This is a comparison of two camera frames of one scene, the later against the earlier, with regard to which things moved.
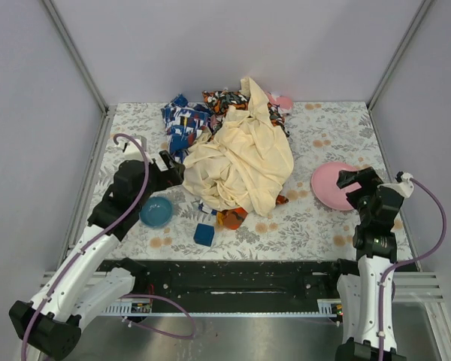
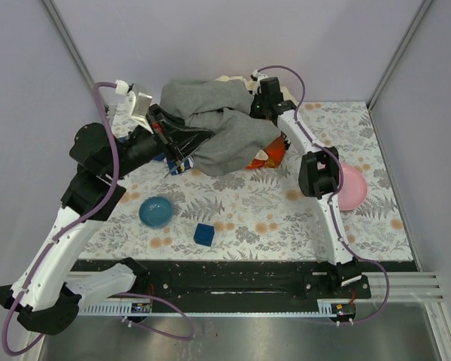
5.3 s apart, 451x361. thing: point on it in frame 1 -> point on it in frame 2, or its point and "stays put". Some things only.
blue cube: x=204 y=234 stays put
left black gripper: x=167 y=171 -> x=165 y=139
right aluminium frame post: x=422 y=10 stays put
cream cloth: x=246 y=159 -> x=286 y=93
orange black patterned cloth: x=220 y=101 -> x=270 y=156
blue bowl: x=155 y=211 stays put
